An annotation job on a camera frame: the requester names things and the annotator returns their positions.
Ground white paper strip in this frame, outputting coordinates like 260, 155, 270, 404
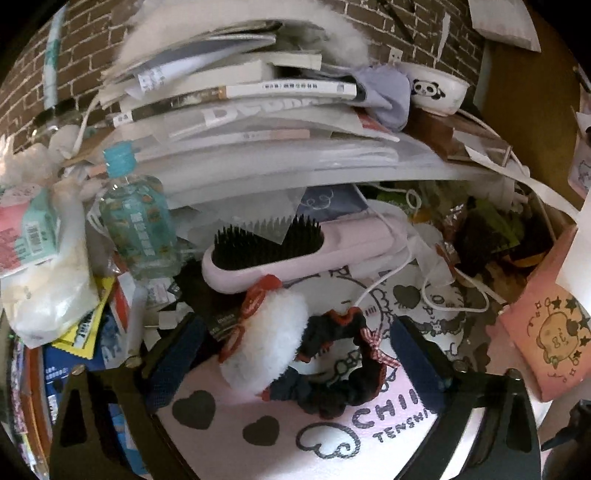
436, 14, 451, 56

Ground blue capped water bottle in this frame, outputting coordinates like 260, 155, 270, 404
98, 142, 181, 280

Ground purple cloth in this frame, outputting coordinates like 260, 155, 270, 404
351, 65, 413, 132

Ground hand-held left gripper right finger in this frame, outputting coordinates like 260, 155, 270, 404
390, 316, 541, 480

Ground black tape strips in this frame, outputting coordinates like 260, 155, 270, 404
376, 0, 416, 44

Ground orange folder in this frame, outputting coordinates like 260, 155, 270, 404
18, 346, 52, 467

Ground curled white card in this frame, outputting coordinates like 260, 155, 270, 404
555, 189, 591, 294

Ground white fluffy pom-pom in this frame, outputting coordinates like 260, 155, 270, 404
217, 274, 311, 400

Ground crumpled white tissue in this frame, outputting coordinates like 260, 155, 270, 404
0, 134, 65, 186

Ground glass jar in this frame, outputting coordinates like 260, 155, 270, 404
32, 99, 81, 139

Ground white paper bag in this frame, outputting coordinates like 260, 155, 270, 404
468, 0, 542, 52

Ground pink printed hanging organiser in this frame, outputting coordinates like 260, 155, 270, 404
568, 111, 591, 195

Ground blue booklet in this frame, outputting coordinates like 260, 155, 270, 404
44, 314, 148, 476

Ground pink printed bag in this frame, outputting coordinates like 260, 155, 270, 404
498, 226, 591, 402

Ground pink hairbrush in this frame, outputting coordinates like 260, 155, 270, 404
202, 212, 411, 295

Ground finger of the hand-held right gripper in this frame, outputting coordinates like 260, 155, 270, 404
540, 406, 591, 480

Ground white cable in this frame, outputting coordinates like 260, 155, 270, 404
355, 185, 490, 315

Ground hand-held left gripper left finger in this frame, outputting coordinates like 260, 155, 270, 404
48, 314, 208, 480

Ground plastic bag of tissues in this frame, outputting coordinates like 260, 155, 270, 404
0, 185, 100, 349

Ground rolled paper tube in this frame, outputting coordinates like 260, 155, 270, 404
44, 4, 68, 109

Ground dark blue scrunchie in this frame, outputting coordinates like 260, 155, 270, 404
268, 307, 400, 421

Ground pile of crumpled wrappers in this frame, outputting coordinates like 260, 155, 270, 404
379, 180, 555, 296

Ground pink and teal tissue pack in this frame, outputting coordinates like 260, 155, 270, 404
0, 182, 61, 278

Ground yellow packet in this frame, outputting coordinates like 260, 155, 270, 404
51, 277, 116, 361

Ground pink printed desk mat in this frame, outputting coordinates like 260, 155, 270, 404
157, 263, 546, 480

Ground panda print bowl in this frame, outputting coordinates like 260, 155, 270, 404
397, 62, 469, 117

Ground dark blue printed card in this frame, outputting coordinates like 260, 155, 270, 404
295, 187, 370, 223

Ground white shelf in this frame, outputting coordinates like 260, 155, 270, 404
134, 152, 527, 208

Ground stack of books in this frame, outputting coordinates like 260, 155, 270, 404
97, 18, 402, 185

